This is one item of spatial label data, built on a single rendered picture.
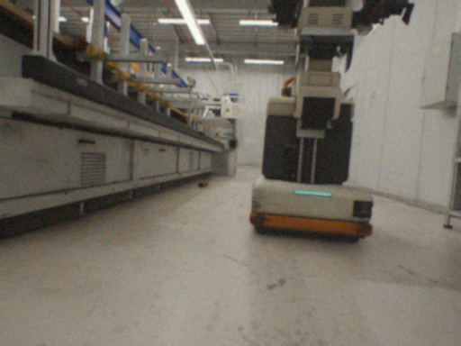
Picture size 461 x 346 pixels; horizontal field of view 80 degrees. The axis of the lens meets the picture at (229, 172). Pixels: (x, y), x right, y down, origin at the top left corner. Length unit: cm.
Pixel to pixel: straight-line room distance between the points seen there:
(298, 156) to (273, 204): 42
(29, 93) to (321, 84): 129
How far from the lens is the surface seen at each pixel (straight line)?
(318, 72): 160
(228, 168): 605
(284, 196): 145
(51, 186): 163
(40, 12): 127
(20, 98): 120
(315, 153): 174
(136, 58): 145
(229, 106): 613
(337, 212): 151
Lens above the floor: 40
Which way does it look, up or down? 3 degrees down
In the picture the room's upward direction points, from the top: 4 degrees clockwise
